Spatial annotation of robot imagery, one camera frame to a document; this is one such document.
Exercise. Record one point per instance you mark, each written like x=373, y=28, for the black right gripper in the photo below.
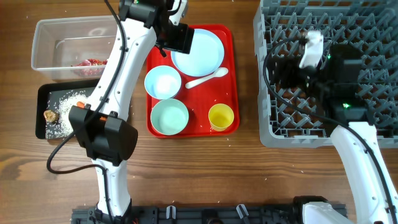
x=287, y=68

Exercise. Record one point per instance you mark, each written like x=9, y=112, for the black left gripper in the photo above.
x=180, y=40

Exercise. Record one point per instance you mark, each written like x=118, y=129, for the light blue bowl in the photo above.
x=162, y=82

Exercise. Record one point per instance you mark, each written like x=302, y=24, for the red snack wrapper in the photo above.
x=90, y=68

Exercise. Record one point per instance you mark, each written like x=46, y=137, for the orange carrot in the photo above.
x=82, y=105

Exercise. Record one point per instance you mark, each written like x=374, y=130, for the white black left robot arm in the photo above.
x=100, y=125

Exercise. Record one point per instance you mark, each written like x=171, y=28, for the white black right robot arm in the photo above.
x=353, y=134

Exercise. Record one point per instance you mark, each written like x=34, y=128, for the grey dishwasher rack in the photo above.
x=370, y=26

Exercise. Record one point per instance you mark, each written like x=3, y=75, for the black waste tray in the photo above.
x=42, y=98

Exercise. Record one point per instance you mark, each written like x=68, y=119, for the light blue plate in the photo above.
x=206, y=55

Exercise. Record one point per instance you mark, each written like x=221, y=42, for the white plastic spoon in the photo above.
x=218, y=73

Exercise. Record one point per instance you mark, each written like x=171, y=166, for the yellow cup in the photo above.
x=220, y=116

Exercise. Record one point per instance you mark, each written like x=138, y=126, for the green bowl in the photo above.
x=169, y=117

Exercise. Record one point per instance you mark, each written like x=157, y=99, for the clear plastic bin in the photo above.
x=59, y=44

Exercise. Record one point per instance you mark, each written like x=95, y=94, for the white rice pile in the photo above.
x=60, y=102

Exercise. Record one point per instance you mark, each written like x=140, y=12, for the brown food scrap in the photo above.
x=50, y=116

